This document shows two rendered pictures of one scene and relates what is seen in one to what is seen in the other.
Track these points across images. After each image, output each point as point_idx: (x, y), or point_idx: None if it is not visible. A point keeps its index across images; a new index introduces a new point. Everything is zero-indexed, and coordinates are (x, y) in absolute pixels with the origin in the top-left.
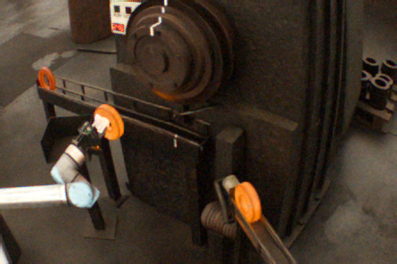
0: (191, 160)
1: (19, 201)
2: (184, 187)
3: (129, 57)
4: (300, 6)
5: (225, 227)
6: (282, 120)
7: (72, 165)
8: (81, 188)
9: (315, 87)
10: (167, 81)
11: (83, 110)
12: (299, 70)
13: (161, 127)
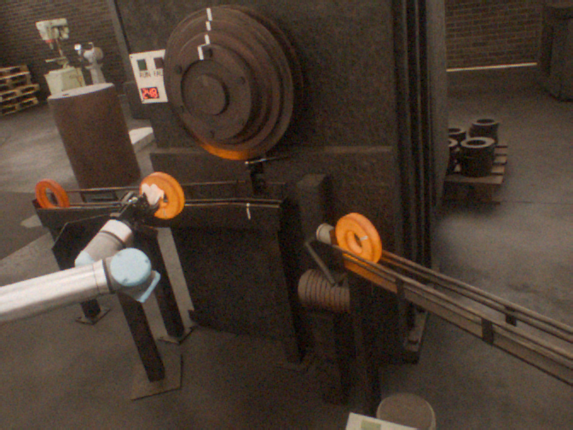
0: (271, 229)
1: (4, 306)
2: (264, 282)
3: (176, 103)
4: None
5: (333, 294)
6: (371, 148)
7: (113, 243)
8: (131, 254)
9: (407, 97)
10: (231, 121)
11: None
12: (384, 71)
13: None
